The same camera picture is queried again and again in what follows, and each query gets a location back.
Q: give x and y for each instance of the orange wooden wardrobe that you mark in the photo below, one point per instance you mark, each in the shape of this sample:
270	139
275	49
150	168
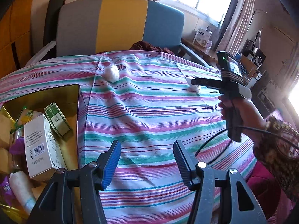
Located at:
16	45

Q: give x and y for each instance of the white cotton ball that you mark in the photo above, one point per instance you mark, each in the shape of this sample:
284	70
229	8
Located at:
111	73

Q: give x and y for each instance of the white cardboard box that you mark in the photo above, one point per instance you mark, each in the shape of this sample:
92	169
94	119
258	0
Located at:
42	149

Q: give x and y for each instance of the striped pink green bedsheet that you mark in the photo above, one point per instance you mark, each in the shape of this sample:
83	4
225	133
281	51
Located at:
147	110

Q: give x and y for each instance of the yellow green packet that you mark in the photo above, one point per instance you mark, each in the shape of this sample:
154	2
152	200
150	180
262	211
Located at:
26	115

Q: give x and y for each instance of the pink window curtain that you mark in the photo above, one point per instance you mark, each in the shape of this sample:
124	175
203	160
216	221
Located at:
235	26

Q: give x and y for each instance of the gold metal tin box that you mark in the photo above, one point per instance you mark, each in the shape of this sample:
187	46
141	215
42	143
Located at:
70	101

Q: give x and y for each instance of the purple snack packet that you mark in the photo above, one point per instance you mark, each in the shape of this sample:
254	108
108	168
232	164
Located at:
16	150

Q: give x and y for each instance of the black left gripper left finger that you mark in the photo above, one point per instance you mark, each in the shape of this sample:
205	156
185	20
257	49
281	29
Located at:
56	203

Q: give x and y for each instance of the green white small box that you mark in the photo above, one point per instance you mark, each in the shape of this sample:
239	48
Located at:
57	120

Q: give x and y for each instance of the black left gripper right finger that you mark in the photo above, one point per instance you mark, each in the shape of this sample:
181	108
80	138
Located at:
237	202

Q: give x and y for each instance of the dark red cloth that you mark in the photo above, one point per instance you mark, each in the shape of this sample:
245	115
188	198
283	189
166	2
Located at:
144	46

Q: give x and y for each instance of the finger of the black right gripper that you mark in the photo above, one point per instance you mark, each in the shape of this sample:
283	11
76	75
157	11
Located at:
209	83

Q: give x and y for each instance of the white box on desk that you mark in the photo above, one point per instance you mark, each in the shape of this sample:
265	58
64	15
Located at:
202	37

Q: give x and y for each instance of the white towel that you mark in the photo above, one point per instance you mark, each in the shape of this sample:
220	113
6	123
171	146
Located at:
22	189

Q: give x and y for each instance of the black stereo speaker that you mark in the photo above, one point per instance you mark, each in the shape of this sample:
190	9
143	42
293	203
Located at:
253	53

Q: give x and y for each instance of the yellow sponge block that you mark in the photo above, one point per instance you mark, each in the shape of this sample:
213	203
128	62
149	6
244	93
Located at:
5	139

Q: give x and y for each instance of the person's right hand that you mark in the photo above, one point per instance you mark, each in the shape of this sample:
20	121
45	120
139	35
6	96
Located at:
249	113

